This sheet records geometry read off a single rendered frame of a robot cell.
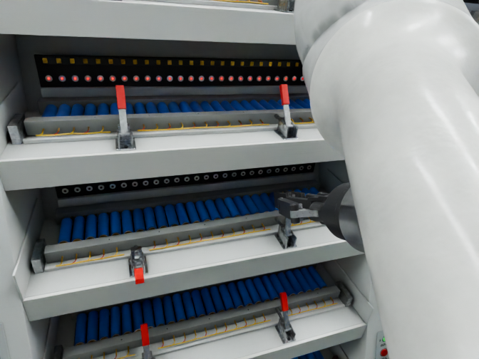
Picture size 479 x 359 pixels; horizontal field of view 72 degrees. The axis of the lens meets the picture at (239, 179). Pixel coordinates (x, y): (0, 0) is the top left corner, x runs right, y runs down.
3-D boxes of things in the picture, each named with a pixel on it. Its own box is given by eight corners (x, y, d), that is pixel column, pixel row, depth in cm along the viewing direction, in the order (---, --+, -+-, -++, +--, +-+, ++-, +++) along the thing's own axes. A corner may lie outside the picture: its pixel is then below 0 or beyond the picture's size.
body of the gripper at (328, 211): (338, 251, 39) (300, 236, 48) (396, 239, 41) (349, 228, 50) (333, 187, 38) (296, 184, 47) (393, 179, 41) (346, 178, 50)
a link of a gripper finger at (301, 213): (341, 221, 43) (307, 227, 41) (317, 216, 48) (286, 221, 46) (340, 202, 43) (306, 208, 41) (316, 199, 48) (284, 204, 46)
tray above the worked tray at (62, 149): (372, 157, 64) (395, 85, 57) (4, 191, 45) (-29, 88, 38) (318, 120, 80) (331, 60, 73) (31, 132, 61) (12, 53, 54)
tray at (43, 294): (366, 253, 68) (380, 216, 63) (28, 322, 49) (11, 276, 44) (316, 199, 84) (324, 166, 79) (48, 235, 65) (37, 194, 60)
